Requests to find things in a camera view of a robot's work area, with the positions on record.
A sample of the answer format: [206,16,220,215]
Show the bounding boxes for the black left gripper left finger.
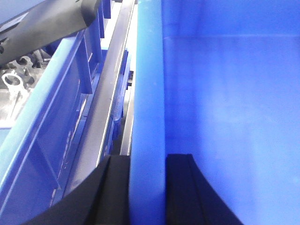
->
[26,155,130,225]

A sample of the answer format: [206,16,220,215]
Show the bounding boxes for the metal lane divider rail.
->
[53,0,135,204]

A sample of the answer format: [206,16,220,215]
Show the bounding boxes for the neighbouring blue ribbed bin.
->
[0,0,112,225]

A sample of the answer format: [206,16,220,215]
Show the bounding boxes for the light blue plastic bin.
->
[129,0,300,225]

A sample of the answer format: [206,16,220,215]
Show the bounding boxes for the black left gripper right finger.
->
[165,154,242,225]

